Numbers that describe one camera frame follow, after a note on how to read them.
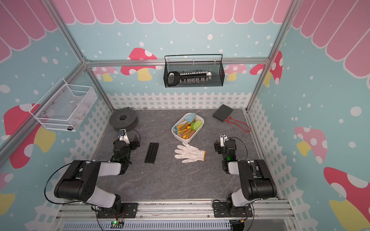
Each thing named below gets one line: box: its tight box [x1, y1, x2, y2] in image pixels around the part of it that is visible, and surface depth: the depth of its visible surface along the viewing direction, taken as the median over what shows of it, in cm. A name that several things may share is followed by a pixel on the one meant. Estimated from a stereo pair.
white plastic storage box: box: [171, 112, 205, 143], surface depth 105 cm
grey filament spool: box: [109, 107, 140, 132], surface depth 108 cm
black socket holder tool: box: [167, 71, 212, 87], surface depth 91 cm
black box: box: [212, 103, 234, 123], surface depth 122 cm
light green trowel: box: [190, 119, 203, 132], surface depth 108 cm
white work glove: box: [173, 142, 207, 164], surface depth 96 cm
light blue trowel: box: [177, 112, 197, 126], surface depth 111 cm
